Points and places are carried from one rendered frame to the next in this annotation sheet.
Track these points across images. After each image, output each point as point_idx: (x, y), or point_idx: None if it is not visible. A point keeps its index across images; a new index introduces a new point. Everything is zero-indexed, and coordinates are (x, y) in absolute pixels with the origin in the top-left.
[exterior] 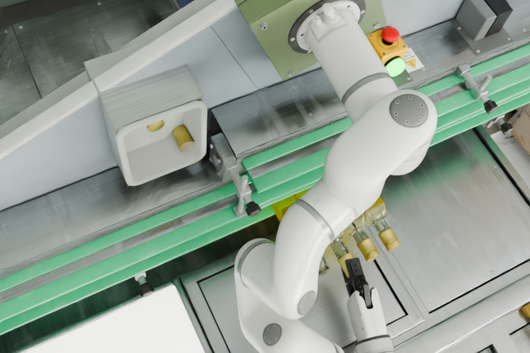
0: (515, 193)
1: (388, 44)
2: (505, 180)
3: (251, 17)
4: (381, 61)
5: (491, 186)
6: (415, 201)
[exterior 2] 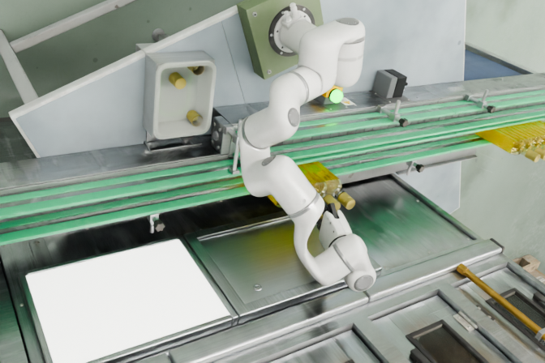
0: (435, 214)
1: None
2: (427, 207)
3: (247, 7)
4: None
5: (418, 210)
6: (362, 214)
